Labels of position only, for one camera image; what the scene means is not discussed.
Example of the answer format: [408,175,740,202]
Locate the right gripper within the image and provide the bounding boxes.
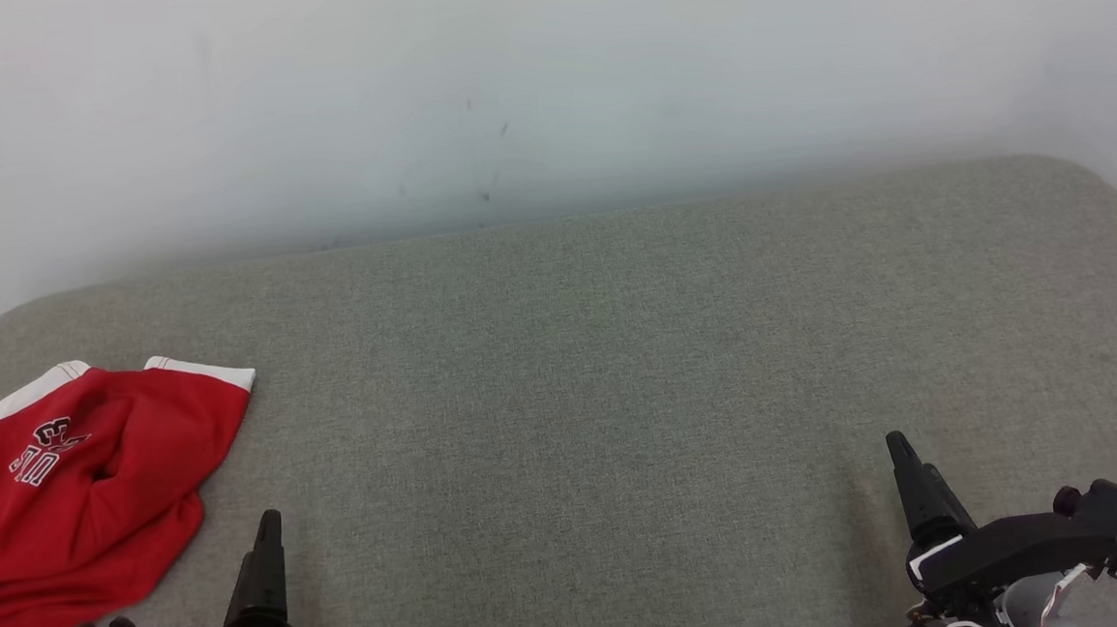
[886,425,1017,627]

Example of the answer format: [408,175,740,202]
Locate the red shorts white hem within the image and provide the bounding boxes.
[0,349,268,593]

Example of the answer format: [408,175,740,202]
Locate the grey fabric sofa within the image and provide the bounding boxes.
[0,148,1117,627]

